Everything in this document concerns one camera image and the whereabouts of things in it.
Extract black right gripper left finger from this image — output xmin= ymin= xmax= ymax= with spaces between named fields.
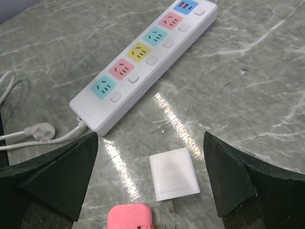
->
xmin=0 ymin=132 xmax=98 ymax=229

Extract white power strip cable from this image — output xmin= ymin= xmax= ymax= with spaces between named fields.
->
xmin=0 ymin=71 xmax=88 ymax=151

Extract white usb charger plug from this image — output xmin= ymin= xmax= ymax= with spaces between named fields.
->
xmin=149 ymin=147 xmax=200 ymax=213

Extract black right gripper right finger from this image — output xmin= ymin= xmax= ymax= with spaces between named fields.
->
xmin=203 ymin=132 xmax=305 ymax=229

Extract white power strip colourful sockets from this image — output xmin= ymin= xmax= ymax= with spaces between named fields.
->
xmin=70 ymin=0 xmax=217 ymax=135

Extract pink charger plug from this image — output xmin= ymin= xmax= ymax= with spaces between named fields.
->
xmin=107 ymin=204 xmax=162 ymax=229

